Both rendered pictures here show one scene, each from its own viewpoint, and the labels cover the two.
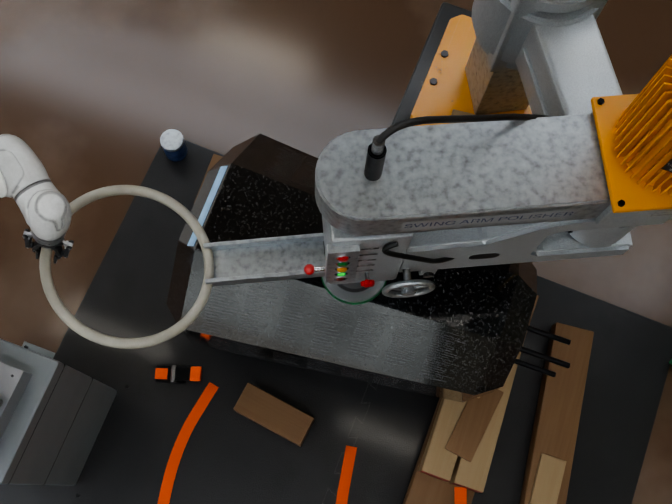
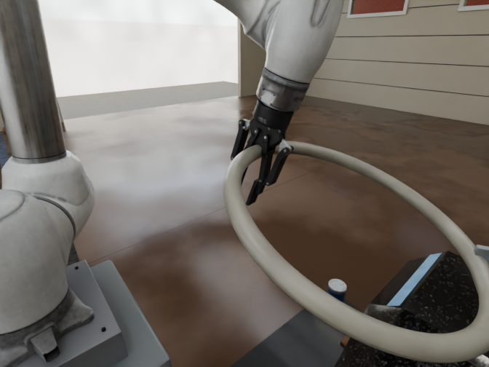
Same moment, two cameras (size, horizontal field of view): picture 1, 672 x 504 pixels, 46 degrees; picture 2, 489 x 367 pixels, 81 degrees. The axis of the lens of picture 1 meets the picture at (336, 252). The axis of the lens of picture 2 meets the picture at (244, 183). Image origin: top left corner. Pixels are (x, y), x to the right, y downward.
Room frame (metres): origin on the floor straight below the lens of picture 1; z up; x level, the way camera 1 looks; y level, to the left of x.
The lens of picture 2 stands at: (0.09, 0.50, 1.39)
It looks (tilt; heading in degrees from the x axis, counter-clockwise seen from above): 26 degrees down; 35
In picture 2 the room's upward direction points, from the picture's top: straight up
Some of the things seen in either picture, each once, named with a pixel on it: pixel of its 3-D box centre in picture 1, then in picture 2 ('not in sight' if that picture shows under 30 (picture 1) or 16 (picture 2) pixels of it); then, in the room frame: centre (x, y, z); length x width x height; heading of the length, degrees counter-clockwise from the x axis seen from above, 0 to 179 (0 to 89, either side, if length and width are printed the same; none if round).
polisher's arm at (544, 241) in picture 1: (505, 221); not in sight; (0.75, -0.45, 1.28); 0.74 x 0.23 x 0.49; 101
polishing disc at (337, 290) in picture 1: (354, 270); not in sight; (0.69, -0.06, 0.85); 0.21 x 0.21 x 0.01
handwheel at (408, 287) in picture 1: (407, 276); not in sight; (0.59, -0.20, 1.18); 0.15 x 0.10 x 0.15; 101
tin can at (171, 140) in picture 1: (174, 145); (335, 293); (1.38, 0.75, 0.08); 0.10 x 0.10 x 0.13
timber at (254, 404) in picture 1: (274, 414); not in sight; (0.27, 0.18, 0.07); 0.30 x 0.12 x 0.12; 68
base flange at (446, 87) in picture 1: (494, 90); not in sight; (1.42, -0.51, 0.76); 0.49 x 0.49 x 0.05; 74
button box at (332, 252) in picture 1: (341, 263); not in sight; (0.56, -0.02, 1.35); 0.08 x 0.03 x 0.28; 101
